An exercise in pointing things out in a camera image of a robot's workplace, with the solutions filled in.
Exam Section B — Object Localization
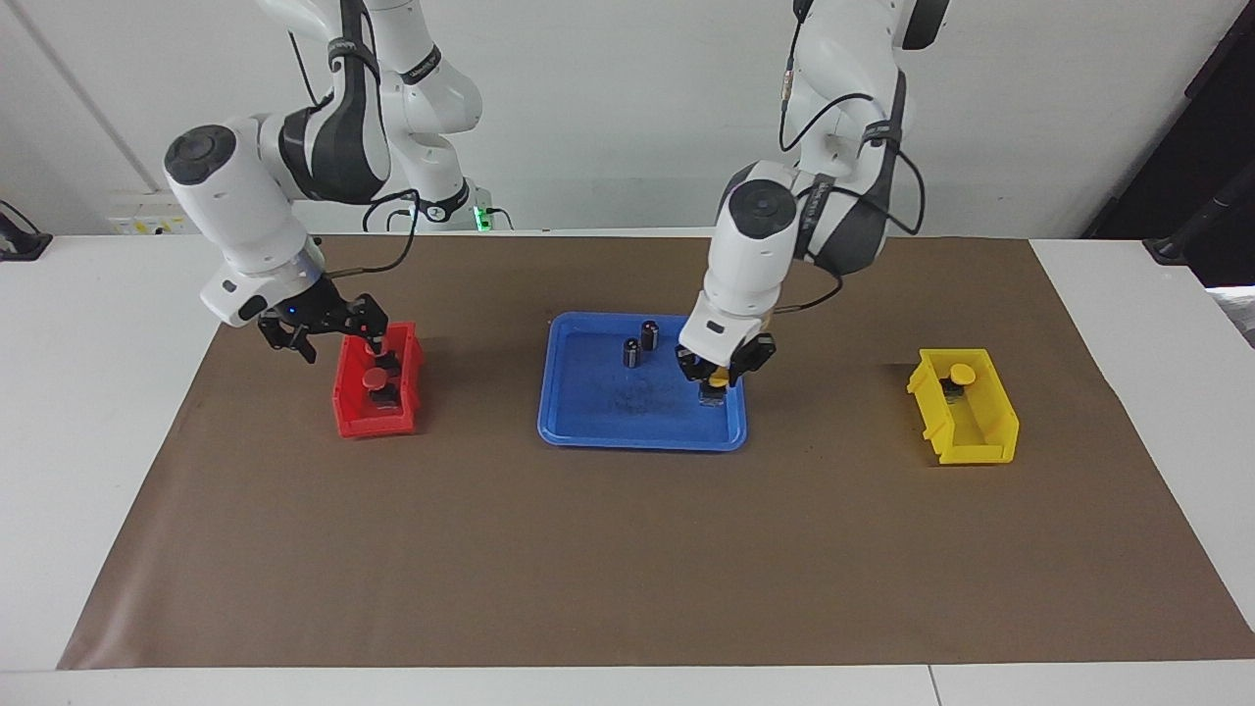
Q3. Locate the yellow plastic bin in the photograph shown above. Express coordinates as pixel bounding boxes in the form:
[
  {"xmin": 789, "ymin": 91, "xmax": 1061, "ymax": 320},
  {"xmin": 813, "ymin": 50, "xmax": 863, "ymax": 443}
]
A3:
[{"xmin": 906, "ymin": 347, "xmax": 1021, "ymax": 466}]

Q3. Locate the brown table mat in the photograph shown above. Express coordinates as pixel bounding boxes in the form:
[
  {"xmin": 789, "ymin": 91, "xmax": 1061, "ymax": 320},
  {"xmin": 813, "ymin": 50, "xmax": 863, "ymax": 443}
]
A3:
[{"xmin": 57, "ymin": 232, "xmax": 1255, "ymax": 671}]

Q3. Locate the grey striped object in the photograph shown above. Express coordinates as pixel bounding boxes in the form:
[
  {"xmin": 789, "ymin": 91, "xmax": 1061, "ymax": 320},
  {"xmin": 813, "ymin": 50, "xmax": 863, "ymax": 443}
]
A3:
[{"xmin": 1208, "ymin": 286, "xmax": 1255, "ymax": 349}]

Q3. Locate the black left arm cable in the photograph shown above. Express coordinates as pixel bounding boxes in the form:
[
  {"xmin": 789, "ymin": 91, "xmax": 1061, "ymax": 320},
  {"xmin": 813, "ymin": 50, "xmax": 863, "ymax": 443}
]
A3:
[{"xmin": 775, "ymin": 10, "xmax": 928, "ymax": 315}]

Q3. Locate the red plastic bin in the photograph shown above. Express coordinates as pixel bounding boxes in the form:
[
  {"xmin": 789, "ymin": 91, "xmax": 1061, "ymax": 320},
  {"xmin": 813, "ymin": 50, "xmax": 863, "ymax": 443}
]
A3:
[{"xmin": 331, "ymin": 322, "xmax": 426, "ymax": 439}]

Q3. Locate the black camera stand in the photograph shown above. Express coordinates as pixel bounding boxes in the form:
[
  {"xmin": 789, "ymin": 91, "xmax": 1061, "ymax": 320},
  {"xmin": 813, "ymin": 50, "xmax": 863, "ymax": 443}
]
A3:
[{"xmin": 1083, "ymin": 0, "xmax": 1255, "ymax": 287}]

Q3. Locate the black clamp on table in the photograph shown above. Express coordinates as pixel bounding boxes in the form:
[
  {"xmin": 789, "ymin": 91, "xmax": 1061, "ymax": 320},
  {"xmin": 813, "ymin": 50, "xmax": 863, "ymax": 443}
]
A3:
[{"xmin": 0, "ymin": 201, "xmax": 52, "ymax": 261}]

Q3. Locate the blue plastic tray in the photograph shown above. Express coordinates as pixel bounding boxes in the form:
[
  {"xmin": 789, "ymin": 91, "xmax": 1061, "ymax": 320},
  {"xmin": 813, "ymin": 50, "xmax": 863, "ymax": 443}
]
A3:
[{"xmin": 536, "ymin": 312, "xmax": 748, "ymax": 452}]

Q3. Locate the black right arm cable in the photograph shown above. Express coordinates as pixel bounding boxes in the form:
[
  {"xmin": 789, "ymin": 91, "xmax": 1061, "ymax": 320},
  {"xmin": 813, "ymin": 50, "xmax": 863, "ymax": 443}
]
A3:
[{"xmin": 289, "ymin": 29, "xmax": 423, "ymax": 277}]

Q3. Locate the white wall power strip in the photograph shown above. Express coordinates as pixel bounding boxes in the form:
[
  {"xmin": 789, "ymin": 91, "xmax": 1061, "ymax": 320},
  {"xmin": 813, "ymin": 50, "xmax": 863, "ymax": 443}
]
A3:
[{"xmin": 108, "ymin": 189, "xmax": 192, "ymax": 234}]

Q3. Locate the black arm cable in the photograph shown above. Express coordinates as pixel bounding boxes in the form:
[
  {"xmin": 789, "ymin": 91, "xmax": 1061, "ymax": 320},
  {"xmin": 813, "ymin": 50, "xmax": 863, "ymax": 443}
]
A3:
[
  {"xmin": 775, "ymin": 10, "xmax": 928, "ymax": 315},
  {"xmin": 289, "ymin": 29, "xmax": 423, "ymax": 277}
]

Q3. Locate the black right base cable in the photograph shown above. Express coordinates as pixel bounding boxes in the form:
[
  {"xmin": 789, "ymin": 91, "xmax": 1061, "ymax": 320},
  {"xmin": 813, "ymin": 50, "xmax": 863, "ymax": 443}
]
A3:
[{"xmin": 363, "ymin": 191, "xmax": 423, "ymax": 233}]

